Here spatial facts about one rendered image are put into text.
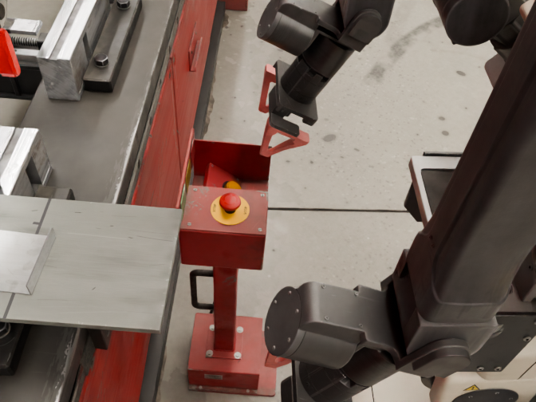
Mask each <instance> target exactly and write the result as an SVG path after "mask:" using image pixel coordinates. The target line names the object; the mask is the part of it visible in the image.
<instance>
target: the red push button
mask: <svg viewBox="0 0 536 402"><path fill-rule="evenodd" d="M219 204H220V206H221V208H222V209H224V211H225V212H226V213H227V214H233V213H235V211H236V210H237V209H238V208H239V207H240V205H241V199H240V197H239V196H238V195H236V194H235V193H226V194H224V195H222V196H221V198H220V200H219Z"/></svg>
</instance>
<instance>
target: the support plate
mask: <svg viewBox="0 0 536 402"><path fill-rule="evenodd" d="M47 202H48V199H47V198H36V197H26V196H16V195H0V230H2V231H14V232H21V233H27V234H35V233H36V230H37V227H38V225H36V224H33V222H40V220H41V217H42V214H43V212H44V210H45V206H46V204H47ZM182 217H183V209H175V208H164V207H146V206H135V205H125V204H115V203H96V202H85V201H76V200H65V199H51V202H50V204H49V207H48V210H47V212H46V214H45V218H44V220H43V223H42V225H41V229H40V230H39V233H38V234H39V235H48V233H49V230H50V227H52V228H53V231H54V234H55V236H56V239H55V241H54V244H53V246H52V249H51V251H50V253H49V256H48V258H47V260H46V263H45V265H44V268H43V270H42V272H41V275H40V278H39V279H38V281H37V285H36V286H35V289H34V291H33V294H32V295H27V294H15V296H14V300H13V301H12V304H11V307H10V310H9V313H8V314H7V317H6V318H3V315H4V313H5V311H6V307H7V305H8V303H9V300H10V297H11V294H12V293H8V292H2V291H0V321H3V322H13V323H24V324H35V325H55V326H65V327H76V328H86V329H107V330H117V331H128V332H138V333H158V334H160V332H161V328H162V324H163V319H164V311H165V306H166V302H167V298H168V290H169V285H170V281H171V272H172V268H173V264H174V259H175V252H176V247H177V242H178V238H179V230H180V226H181V221H182Z"/></svg>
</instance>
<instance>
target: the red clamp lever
mask: <svg viewBox="0 0 536 402"><path fill-rule="evenodd" d="M5 13H6V12H5V7H4V5H3V4H1V3H0V20H2V19H3V18H4V17H5ZM20 72H21V70H20V66H19V64H18V59H17V57H16V54H15V52H14V47H13V44H12V41H11V39H10V35H9V34H8V32H7V31H6V30H5V29H3V28H2V27H1V25H0V74H1V75H2V76H3V77H17V76H19V74H20Z"/></svg>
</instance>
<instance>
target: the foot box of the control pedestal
mask: <svg viewBox="0 0 536 402"><path fill-rule="evenodd" d="M262 320H263V318H262V317H244V316H236V326H240V327H244V330H243V339H242V357H241V360H231V359H221V358H210V357H206V351H207V338H208V332H209V325H213V324H214V314H212V313H196V314H195V323H194V329H193V334H192V339H191V350H190V356H189V361H188V367H187V372H188V380H189V385H188V390H189V391H196V392H216V393H227V394H238V395H249V396H270V397H273V396H275V393H276V378H277V368H270V367H266V366H265V361H266V356H267V353H268V349H267V347H266V343H265V337H264V331H262Z"/></svg>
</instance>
